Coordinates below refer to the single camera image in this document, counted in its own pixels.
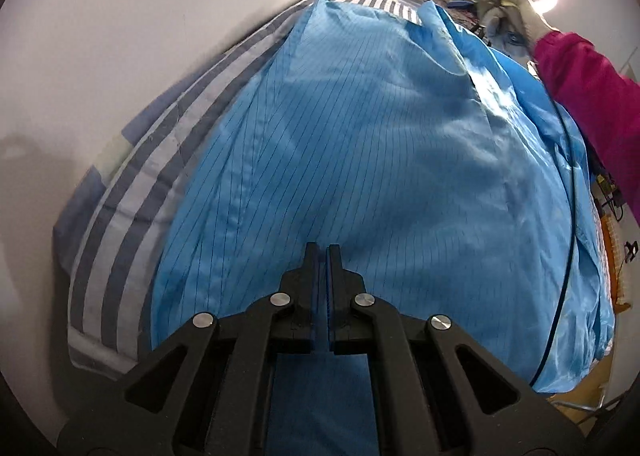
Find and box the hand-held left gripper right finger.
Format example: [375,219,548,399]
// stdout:
[324,244,585,456]

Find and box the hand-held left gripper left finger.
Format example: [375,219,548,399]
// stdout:
[57,242,325,456]

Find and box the blue pinstriped work coat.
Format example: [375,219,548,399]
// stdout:
[150,0,616,456]

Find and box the person's right forearm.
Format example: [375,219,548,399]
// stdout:
[531,31,640,228]

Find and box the person's right hand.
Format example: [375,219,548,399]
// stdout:
[475,0,562,54]

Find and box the grey white striped bed sheet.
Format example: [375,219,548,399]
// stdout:
[52,0,426,377]

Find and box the black cable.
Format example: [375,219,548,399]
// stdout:
[530,81,578,389]

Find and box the orange wooden frame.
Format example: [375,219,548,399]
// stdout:
[600,216,625,308]

